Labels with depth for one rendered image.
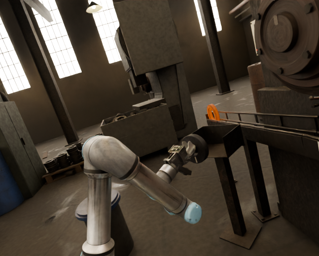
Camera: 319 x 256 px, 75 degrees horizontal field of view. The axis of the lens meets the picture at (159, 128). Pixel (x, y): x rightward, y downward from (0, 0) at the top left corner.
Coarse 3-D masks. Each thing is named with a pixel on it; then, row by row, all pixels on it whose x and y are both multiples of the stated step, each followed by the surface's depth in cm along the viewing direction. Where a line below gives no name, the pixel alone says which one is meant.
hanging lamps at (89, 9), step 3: (90, 3) 759; (93, 3) 754; (96, 3) 763; (90, 6) 746; (93, 6) 767; (96, 6) 785; (99, 6) 780; (87, 9) 769; (90, 9) 785; (93, 9) 792; (96, 9) 795; (99, 9) 795; (90, 12) 793; (93, 12) 800
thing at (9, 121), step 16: (0, 112) 306; (16, 112) 349; (0, 128) 295; (16, 128) 334; (0, 144) 298; (16, 144) 320; (32, 144) 366; (16, 160) 307; (32, 160) 349; (16, 176) 309; (32, 176) 334; (32, 192) 320
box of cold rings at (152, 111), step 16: (128, 112) 376; (144, 112) 301; (160, 112) 306; (112, 128) 295; (128, 128) 300; (144, 128) 305; (160, 128) 310; (128, 144) 303; (144, 144) 308; (160, 144) 314
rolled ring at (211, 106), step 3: (210, 105) 179; (213, 105) 179; (207, 108) 188; (210, 108) 180; (213, 108) 176; (216, 108) 176; (207, 111) 190; (210, 111) 189; (213, 111) 177; (216, 111) 175; (210, 114) 190; (216, 114) 175; (210, 117) 189; (213, 117) 189; (216, 117) 175; (219, 117) 176; (219, 120) 178
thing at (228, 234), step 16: (208, 128) 136; (224, 128) 128; (240, 128) 120; (208, 144) 141; (224, 144) 108; (240, 144) 119; (224, 160) 122; (224, 176) 125; (224, 192) 129; (240, 208) 132; (240, 224) 131; (240, 240) 130
